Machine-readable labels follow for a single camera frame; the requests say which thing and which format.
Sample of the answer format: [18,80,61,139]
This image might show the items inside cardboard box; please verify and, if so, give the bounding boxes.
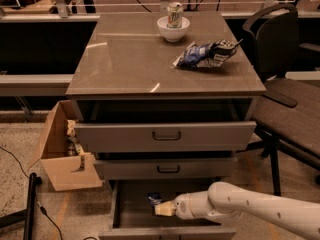
[66,120,83,156]

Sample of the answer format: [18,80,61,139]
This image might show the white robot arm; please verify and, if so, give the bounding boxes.
[155,182,320,240]

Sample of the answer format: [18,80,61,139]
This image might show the black office chair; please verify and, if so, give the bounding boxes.
[242,4,320,196]

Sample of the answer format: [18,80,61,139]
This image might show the green soda can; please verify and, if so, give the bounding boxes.
[167,2,184,28]

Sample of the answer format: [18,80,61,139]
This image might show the grey drawer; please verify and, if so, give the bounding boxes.
[94,151,237,180]
[73,98,257,154]
[98,179,236,240]

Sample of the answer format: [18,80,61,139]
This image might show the white ceramic bowl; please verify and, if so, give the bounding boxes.
[157,16,190,42]

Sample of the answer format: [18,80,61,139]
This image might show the brown cardboard box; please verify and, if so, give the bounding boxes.
[28,100,102,191]

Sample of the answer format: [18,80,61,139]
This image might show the black stand leg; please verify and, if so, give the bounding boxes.
[0,173,42,240]

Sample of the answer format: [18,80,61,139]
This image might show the grey top drawer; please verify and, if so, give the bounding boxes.
[73,98,257,154]

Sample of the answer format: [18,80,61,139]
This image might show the grey middle drawer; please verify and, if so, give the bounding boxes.
[94,151,237,180]

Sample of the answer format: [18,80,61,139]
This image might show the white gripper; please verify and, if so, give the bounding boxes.
[154,192,214,220]

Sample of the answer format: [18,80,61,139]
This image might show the grey drawer cabinet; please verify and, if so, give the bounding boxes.
[65,11,267,182]

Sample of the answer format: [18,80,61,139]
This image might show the black floor cable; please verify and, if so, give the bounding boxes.
[0,145,64,240]

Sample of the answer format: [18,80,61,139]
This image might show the dark blue rxbar wrapper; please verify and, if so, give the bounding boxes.
[147,192,162,207]

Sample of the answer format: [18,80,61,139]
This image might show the blue crumpled chip bag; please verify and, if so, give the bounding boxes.
[173,39,241,68]

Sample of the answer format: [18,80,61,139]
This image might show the grey bottom drawer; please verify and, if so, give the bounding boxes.
[98,179,236,240]

